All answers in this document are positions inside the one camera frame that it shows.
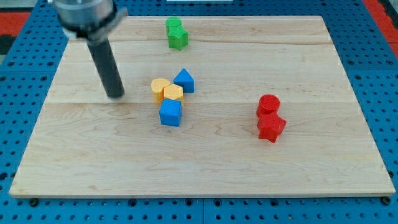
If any blue triangle block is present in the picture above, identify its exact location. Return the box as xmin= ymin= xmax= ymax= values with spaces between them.
xmin=174 ymin=68 xmax=195 ymax=93

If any blue cube block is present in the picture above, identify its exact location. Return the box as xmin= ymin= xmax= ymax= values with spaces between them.
xmin=159 ymin=99 xmax=182 ymax=127

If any green star block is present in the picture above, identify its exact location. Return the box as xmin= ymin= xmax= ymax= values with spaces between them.
xmin=167 ymin=26 xmax=189 ymax=50

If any yellow heart block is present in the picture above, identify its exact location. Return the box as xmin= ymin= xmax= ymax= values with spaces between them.
xmin=150 ymin=78 xmax=170 ymax=104

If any red cylinder block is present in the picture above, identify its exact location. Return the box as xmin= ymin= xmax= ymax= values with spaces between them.
xmin=256 ymin=94 xmax=280 ymax=117

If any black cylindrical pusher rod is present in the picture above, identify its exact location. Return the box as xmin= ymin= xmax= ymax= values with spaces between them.
xmin=88 ymin=39 xmax=124 ymax=98

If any green cylinder block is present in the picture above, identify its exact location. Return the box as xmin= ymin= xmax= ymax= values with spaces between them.
xmin=165 ymin=16 xmax=182 ymax=34

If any yellow hexagon block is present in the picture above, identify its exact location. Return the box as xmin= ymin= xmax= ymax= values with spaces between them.
xmin=164 ymin=84 xmax=184 ymax=105

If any red star block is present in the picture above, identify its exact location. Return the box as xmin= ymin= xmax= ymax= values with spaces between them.
xmin=257 ymin=113 xmax=287 ymax=143

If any light wooden board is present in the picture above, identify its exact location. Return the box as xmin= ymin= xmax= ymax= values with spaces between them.
xmin=9 ymin=16 xmax=396 ymax=198

